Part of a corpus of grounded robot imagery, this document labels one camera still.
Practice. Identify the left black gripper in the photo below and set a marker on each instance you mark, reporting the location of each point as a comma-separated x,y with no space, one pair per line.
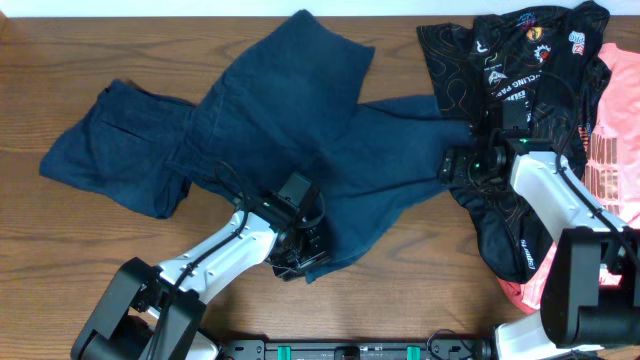
304,261

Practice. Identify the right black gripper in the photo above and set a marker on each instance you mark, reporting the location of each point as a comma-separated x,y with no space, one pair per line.
455,169

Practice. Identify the navy blue shorts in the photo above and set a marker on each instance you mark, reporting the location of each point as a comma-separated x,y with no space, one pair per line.
290,104
120,149

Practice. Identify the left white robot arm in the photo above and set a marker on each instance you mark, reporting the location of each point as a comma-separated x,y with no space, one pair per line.
154,312

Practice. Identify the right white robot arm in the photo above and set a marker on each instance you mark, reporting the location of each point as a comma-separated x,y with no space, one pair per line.
591,297

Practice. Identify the black printed cycling jersey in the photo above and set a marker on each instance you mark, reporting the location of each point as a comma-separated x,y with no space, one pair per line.
546,55

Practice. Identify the folded navy blue shorts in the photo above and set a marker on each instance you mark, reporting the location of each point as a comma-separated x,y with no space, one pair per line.
120,149

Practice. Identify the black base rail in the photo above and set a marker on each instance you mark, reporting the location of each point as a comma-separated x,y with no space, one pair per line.
442,345

